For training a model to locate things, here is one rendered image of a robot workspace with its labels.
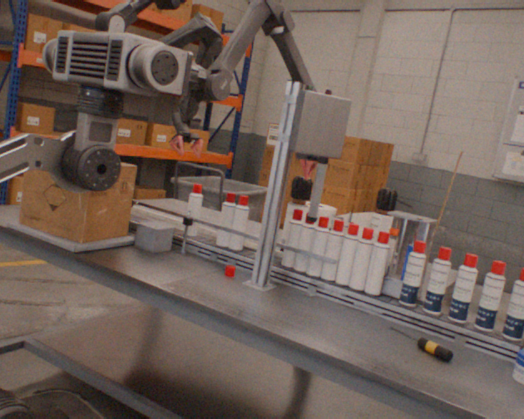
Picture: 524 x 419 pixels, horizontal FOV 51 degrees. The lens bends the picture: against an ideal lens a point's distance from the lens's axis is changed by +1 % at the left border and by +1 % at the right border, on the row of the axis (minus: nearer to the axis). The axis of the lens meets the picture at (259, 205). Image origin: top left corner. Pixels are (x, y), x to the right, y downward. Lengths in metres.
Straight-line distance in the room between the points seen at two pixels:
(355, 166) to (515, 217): 1.80
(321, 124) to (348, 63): 5.56
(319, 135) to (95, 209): 0.80
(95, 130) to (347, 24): 5.94
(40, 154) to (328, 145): 0.88
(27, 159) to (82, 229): 0.34
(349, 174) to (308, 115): 3.63
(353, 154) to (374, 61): 2.02
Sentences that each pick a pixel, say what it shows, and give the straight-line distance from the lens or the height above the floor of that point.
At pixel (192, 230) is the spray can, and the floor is 0.91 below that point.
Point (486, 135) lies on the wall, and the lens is 6.34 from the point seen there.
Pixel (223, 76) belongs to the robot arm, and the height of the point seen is 1.47.
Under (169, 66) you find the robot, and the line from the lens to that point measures 1.54.
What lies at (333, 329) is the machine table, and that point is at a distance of 1.57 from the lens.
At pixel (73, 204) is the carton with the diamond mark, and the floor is 0.97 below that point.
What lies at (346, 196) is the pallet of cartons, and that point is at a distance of 5.33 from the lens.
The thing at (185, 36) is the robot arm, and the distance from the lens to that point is 2.06.
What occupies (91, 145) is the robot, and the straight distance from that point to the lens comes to 1.74.
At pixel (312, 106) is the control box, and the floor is 1.43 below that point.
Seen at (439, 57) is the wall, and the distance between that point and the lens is 6.70.
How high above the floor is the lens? 1.35
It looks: 8 degrees down
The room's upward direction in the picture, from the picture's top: 10 degrees clockwise
